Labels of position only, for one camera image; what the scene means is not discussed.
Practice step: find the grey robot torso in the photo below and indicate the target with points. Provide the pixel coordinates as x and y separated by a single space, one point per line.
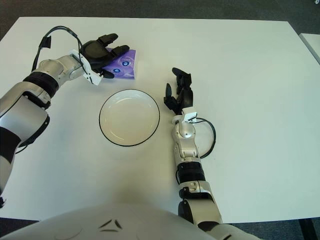
112 222

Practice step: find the black table leg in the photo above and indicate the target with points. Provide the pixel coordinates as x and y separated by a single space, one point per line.
306 228

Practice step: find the purple tissue paper pack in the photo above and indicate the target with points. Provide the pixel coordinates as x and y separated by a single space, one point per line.
127 67

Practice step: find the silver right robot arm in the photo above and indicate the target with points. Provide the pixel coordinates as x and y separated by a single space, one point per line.
187 147

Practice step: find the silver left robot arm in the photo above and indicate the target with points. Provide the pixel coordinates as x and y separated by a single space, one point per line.
27 110

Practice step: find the white plate with black rim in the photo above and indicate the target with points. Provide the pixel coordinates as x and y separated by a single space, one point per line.
128 118

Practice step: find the neighbouring white table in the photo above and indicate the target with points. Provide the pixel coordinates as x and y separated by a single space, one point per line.
312 46

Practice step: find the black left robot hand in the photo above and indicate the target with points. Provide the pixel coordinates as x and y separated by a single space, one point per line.
96 52

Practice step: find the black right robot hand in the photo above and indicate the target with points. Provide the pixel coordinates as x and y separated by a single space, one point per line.
187 98

